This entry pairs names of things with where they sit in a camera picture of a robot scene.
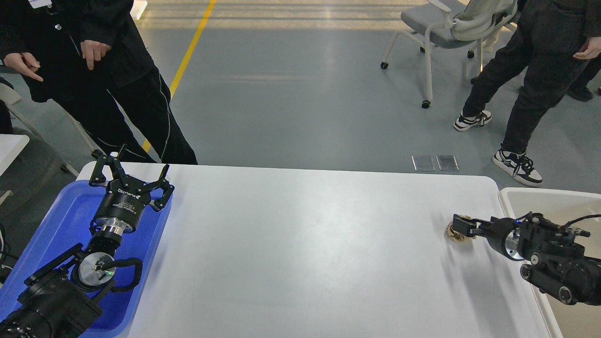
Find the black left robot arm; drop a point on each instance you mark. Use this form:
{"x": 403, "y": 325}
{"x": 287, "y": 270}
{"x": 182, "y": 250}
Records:
{"x": 84, "y": 270}

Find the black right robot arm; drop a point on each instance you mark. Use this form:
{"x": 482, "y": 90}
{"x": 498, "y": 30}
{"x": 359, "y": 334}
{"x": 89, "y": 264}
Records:
{"x": 551, "y": 259}

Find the brown paper ball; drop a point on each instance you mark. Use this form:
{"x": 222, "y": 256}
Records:
{"x": 448, "y": 230}

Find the grey white office chair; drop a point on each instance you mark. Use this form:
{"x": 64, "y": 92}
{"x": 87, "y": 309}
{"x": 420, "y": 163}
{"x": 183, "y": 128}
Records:
{"x": 450, "y": 24}

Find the person in dark jeans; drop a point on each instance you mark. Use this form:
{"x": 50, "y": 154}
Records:
{"x": 553, "y": 43}

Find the white side table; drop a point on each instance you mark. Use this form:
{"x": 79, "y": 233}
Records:
{"x": 10, "y": 147}

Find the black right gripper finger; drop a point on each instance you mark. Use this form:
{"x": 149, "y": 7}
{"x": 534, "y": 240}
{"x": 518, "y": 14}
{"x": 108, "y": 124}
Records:
{"x": 463, "y": 234}
{"x": 468, "y": 221}

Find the metal floor plate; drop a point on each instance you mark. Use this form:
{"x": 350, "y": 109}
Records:
{"x": 423, "y": 163}
{"x": 447, "y": 163}

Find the person in black clothes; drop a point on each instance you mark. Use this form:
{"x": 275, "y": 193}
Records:
{"x": 88, "y": 56}

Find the blue plastic tray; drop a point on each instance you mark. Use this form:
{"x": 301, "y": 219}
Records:
{"x": 66, "y": 224}

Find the right metal floor plate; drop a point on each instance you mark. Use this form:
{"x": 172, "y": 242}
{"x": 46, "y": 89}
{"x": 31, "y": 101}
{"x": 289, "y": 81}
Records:
{"x": 447, "y": 163}

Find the white plastic bin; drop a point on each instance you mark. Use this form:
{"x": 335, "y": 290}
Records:
{"x": 558, "y": 206}

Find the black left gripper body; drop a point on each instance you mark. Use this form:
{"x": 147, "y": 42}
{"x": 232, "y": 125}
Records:
{"x": 123, "y": 204}

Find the left metal floor plate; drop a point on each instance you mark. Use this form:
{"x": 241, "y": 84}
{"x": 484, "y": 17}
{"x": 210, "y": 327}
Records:
{"x": 423, "y": 163}

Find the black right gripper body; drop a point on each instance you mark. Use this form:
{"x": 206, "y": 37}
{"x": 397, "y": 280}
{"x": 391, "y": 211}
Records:
{"x": 503, "y": 236}

